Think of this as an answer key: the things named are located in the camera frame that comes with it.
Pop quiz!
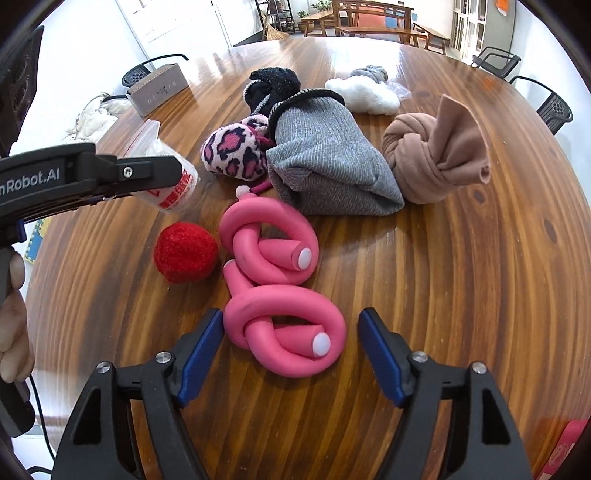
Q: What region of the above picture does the black metal chair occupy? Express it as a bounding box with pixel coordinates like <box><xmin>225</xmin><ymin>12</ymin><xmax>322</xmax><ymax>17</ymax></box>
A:
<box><xmin>121</xmin><ymin>54</ymin><xmax>189</xmax><ymax>88</ymax></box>
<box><xmin>508</xmin><ymin>76</ymin><xmax>573</xmax><ymax>136</ymax></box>
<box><xmin>472</xmin><ymin>46</ymin><xmax>522</xmax><ymax>80</ymax></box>

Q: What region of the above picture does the grey glass-door cabinet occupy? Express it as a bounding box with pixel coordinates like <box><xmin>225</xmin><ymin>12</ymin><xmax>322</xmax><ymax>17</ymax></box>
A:
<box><xmin>450</xmin><ymin>0</ymin><xmax>515</xmax><ymax>70</ymax></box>

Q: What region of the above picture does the leopard print sock bundle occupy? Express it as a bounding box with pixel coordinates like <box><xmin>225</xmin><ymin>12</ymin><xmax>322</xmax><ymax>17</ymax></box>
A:
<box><xmin>200</xmin><ymin>115</ymin><xmax>269</xmax><ymax>181</ymax></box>

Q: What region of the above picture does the grey tissue box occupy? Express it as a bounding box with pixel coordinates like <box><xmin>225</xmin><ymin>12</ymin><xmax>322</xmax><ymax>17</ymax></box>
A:
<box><xmin>126</xmin><ymin>63</ymin><xmax>190</xmax><ymax>116</ymax></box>

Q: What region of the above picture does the brown knotted cloth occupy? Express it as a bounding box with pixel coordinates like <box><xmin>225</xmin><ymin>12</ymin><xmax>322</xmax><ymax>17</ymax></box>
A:
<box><xmin>382</xmin><ymin>95</ymin><xmax>491</xmax><ymax>205</ymax></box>

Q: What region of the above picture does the wooden bench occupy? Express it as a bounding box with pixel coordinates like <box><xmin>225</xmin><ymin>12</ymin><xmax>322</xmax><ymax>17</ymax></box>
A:
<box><xmin>337</xmin><ymin>25</ymin><xmax>428</xmax><ymax>47</ymax></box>
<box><xmin>413</xmin><ymin>21</ymin><xmax>450</xmax><ymax>54</ymax></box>
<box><xmin>298</xmin><ymin>10</ymin><xmax>334</xmax><ymax>37</ymax></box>

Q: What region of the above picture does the large grey knit sock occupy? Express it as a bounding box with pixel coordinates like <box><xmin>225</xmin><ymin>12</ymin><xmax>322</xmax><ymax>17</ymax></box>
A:
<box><xmin>267</xmin><ymin>89</ymin><xmax>406</xmax><ymax>217</ymax></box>

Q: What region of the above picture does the person's left hand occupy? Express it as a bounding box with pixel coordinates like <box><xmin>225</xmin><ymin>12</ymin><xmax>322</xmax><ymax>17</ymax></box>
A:
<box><xmin>0</xmin><ymin>251</ymin><xmax>35</xmax><ymax>384</ymax></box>

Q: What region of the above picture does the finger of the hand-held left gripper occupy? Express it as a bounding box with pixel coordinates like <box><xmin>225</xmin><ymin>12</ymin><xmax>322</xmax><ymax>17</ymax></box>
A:
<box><xmin>69</xmin><ymin>155</ymin><xmax>184</xmax><ymax>212</ymax></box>

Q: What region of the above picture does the wooden dining table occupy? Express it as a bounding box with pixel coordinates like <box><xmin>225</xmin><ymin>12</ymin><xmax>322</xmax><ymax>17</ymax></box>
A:
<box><xmin>331</xmin><ymin>0</ymin><xmax>414</xmax><ymax>35</ymax></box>

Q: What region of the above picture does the red container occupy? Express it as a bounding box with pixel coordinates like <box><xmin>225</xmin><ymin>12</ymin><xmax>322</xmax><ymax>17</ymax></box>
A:
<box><xmin>536</xmin><ymin>418</ymin><xmax>591</xmax><ymax>480</ymax></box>

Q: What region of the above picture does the pink foam knot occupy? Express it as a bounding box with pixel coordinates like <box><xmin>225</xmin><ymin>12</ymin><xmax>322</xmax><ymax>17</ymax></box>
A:
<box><xmin>223</xmin><ymin>260</ymin><xmax>347</xmax><ymax>379</ymax></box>
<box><xmin>219</xmin><ymin>187</ymin><xmax>320</xmax><ymax>286</ymax></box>

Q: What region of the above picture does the dark plant shelf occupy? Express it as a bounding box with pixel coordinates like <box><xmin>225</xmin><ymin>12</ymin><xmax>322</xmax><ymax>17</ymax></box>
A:
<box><xmin>255</xmin><ymin>0</ymin><xmax>294</xmax><ymax>34</ymax></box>

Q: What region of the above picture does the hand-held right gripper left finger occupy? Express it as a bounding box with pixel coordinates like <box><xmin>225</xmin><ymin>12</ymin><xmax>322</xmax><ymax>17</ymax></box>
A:
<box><xmin>51</xmin><ymin>308</ymin><xmax>225</xmax><ymax>480</ymax></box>

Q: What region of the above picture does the white fluffy sock bundle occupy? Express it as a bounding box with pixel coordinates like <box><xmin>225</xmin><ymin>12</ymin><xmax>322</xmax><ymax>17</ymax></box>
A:
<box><xmin>324</xmin><ymin>76</ymin><xmax>411</xmax><ymax>114</ymax></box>

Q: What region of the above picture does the white roll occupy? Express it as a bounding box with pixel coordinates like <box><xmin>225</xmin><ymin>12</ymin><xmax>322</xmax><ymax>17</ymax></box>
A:
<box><xmin>124</xmin><ymin>119</ymin><xmax>199</xmax><ymax>215</ymax></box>

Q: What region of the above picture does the red yarn ball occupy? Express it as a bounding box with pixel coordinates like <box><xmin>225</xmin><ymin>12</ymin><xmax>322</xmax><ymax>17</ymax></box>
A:
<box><xmin>154</xmin><ymin>222</ymin><xmax>219</xmax><ymax>284</ymax></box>

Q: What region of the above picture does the grey sock ball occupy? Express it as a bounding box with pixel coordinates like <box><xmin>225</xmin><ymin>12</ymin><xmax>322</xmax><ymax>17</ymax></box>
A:
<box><xmin>348</xmin><ymin>65</ymin><xmax>389</xmax><ymax>87</ymax></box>

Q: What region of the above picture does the straw broom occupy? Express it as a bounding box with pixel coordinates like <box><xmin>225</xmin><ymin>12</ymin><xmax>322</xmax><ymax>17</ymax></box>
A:
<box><xmin>261</xmin><ymin>11</ymin><xmax>283</xmax><ymax>42</ymax></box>

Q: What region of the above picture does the black sock bundle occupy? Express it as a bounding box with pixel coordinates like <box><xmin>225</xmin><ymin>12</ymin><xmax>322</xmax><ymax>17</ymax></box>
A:
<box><xmin>243</xmin><ymin>67</ymin><xmax>302</xmax><ymax>115</ymax></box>

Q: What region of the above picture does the black cable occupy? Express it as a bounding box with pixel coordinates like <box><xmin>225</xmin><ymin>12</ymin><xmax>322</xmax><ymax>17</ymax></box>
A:
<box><xmin>25</xmin><ymin>376</ymin><xmax>58</xmax><ymax>476</ymax></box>

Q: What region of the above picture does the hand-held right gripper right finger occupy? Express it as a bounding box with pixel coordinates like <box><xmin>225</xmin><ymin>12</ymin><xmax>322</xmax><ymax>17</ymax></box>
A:
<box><xmin>358</xmin><ymin>308</ymin><xmax>534</xmax><ymax>480</ymax></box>

